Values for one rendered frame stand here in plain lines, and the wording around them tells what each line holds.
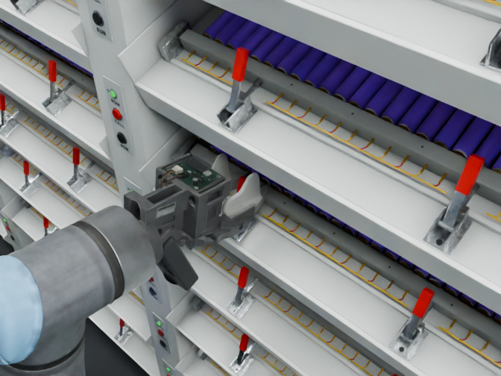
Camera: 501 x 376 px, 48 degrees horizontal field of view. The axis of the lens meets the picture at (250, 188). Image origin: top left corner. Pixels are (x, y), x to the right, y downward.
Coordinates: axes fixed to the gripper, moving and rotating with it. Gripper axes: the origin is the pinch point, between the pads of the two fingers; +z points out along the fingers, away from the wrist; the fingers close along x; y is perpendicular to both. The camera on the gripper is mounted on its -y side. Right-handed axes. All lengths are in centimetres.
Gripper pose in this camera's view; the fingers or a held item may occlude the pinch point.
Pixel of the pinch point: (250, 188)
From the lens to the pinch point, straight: 75.4
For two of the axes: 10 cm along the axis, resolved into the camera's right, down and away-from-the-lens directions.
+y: 1.2, -8.1, -5.8
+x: -7.5, -4.6, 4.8
